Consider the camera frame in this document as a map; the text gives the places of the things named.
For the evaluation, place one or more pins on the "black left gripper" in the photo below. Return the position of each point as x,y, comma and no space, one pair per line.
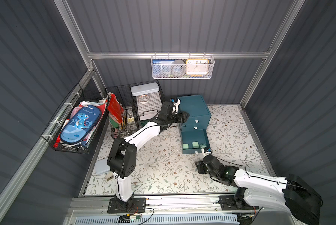
180,116

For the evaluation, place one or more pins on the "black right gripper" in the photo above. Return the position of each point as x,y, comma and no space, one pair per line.
201,166

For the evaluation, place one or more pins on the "teal bottom drawer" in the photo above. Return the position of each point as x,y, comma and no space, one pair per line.
194,141

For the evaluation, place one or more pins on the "teal two-drawer cabinet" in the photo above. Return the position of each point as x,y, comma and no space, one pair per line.
198,110

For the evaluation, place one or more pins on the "green plug cube front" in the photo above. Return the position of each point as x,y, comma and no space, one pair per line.
195,145

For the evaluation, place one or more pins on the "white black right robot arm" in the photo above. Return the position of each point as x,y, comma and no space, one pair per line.
254,191

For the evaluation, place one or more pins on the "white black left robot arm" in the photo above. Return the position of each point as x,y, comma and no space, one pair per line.
123,154

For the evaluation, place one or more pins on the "white lidded box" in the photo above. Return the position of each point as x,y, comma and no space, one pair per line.
144,89

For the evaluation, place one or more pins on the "blue box in basket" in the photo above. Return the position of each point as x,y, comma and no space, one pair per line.
161,68

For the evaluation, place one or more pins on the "red packet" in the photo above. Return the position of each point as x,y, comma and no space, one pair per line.
116,111

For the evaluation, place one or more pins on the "grey tape roll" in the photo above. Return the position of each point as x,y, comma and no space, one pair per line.
178,68

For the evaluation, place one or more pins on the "yellow alarm clock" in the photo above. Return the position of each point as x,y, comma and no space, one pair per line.
197,67

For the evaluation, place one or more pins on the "light blue flat pad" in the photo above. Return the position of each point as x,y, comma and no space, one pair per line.
102,167

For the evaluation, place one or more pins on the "blue dinosaur pencil case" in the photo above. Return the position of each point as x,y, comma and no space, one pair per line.
80,125

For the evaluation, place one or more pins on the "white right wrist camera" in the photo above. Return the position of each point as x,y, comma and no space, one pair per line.
206,151

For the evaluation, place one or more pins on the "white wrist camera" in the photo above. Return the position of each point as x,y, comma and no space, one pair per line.
206,151
176,103

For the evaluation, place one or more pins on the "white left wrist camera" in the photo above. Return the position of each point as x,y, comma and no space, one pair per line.
176,103

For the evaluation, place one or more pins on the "black wire desk rack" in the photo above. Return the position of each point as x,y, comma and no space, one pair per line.
137,110

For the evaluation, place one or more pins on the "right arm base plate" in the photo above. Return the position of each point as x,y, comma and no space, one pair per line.
228,203

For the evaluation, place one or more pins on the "white wire wall basket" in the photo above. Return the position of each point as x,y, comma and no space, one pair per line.
184,57

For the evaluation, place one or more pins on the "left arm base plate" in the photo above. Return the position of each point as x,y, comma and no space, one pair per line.
131,206

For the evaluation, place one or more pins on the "black wire side basket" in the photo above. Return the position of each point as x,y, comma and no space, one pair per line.
81,97

